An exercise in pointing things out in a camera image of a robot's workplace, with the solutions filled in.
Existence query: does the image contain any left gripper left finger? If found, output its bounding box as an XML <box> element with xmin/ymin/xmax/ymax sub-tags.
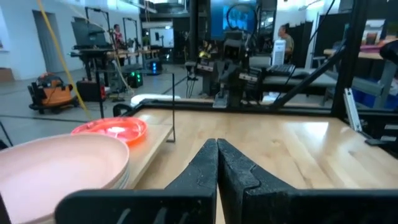
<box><xmin>55</xmin><ymin>139</ymin><xmax>218</xmax><ymax>224</ymax></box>

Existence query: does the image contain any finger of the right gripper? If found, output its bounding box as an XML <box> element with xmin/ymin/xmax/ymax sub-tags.
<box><xmin>229</xmin><ymin>88</ymin><xmax>245</xmax><ymax>108</ymax></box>
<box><xmin>213</xmin><ymin>88</ymin><xmax>230</xmax><ymax>109</ymax></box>

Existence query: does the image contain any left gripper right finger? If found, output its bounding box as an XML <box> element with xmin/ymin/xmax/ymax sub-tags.
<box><xmin>217</xmin><ymin>139</ymin><xmax>398</xmax><ymax>224</ymax></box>

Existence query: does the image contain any orange transparent plate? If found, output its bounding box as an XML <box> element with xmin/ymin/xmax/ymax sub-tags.
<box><xmin>123</xmin><ymin>132</ymin><xmax>149</xmax><ymax>147</ymax></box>

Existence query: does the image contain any beige matte plate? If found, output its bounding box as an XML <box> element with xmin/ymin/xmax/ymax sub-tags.
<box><xmin>105</xmin><ymin>161</ymin><xmax>131</xmax><ymax>190</ymax></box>

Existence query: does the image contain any pink transparent plate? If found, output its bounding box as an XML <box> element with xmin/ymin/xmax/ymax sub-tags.
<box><xmin>70</xmin><ymin>116</ymin><xmax>149</xmax><ymax>147</ymax></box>

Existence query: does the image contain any pink matte plate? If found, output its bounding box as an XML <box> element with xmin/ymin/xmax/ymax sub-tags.
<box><xmin>0</xmin><ymin>133</ymin><xmax>131</xmax><ymax>224</ymax></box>

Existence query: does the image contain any black perforated computer case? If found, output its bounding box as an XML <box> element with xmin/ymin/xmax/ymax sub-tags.
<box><xmin>264</xmin><ymin>63</ymin><xmax>296</xmax><ymax>76</ymax></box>

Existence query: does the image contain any white tower appliance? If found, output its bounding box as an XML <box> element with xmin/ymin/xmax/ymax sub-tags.
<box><xmin>272</xmin><ymin>39</ymin><xmax>287</xmax><ymax>66</ymax></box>

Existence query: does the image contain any large blue screen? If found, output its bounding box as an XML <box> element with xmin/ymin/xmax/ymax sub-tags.
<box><xmin>210</xmin><ymin>0</ymin><xmax>259</xmax><ymax>40</ymax></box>

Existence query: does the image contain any person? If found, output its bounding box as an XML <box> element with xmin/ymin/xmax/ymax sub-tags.
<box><xmin>112</xmin><ymin>24</ymin><xmax>125</xmax><ymax>49</ymax></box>
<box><xmin>277</xmin><ymin>24</ymin><xmax>295</xmax><ymax>63</ymax></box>

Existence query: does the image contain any white lined bin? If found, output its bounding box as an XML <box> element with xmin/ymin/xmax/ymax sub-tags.
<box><xmin>130</xmin><ymin>94</ymin><xmax>182</xmax><ymax>108</ymax></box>

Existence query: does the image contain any grey cart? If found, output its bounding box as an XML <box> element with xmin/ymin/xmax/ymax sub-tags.
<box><xmin>262</xmin><ymin>73</ymin><xmax>338</xmax><ymax>95</ymax></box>

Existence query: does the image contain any computer with green lights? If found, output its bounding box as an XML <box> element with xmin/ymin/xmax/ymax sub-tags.
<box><xmin>127</xmin><ymin>70</ymin><xmax>144</xmax><ymax>89</ymax></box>

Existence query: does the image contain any silver aluminium bar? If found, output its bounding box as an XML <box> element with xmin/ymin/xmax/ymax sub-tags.
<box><xmin>343</xmin><ymin>88</ymin><xmax>363</xmax><ymax>132</ymax></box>

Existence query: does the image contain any black box with red mark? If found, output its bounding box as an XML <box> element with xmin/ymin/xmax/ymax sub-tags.
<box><xmin>76</xmin><ymin>79</ymin><xmax>107</xmax><ymax>103</ymax></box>

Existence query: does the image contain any wooden table with grey legs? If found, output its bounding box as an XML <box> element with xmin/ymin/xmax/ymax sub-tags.
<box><xmin>323</xmin><ymin>37</ymin><xmax>398</xmax><ymax>110</ymax></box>

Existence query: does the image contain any black monitor on stand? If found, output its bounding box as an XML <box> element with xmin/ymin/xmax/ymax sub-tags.
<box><xmin>70</xmin><ymin>17</ymin><xmax>109</xmax><ymax>50</ymax></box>

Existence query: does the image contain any orange shop vacuum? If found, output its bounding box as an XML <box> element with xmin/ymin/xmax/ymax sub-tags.
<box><xmin>27</xmin><ymin>73</ymin><xmax>79</xmax><ymax>115</ymax></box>

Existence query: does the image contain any cardboard box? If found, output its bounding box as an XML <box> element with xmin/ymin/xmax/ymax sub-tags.
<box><xmin>0</xmin><ymin>67</ymin><xmax>15</xmax><ymax>83</ymax></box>

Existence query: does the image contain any right wrist black cable loop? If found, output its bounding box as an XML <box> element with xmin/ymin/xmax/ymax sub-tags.
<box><xmin>226</xmin><ymin>2</ymin><xmax>259</xmax><ymax>34</ymax></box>

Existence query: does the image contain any black wire dish rack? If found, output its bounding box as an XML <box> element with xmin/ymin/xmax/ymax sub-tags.
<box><xmin>95</xmin><ymin>68</ymin><xmax>177</xmax><ymax>190</ymax></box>

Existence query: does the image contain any black metal rig frame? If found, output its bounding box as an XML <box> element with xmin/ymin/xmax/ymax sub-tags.
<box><xmin>113</xmin><ymin>0</ymin><xmax>398</xmax><ymax>156</ymax></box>

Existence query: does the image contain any long yellow cable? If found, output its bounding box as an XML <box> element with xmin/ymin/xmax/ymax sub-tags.
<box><xmin>36</xmin><ymin>0</ymin><xmax>93</xmax><ymax>121</ymax></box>

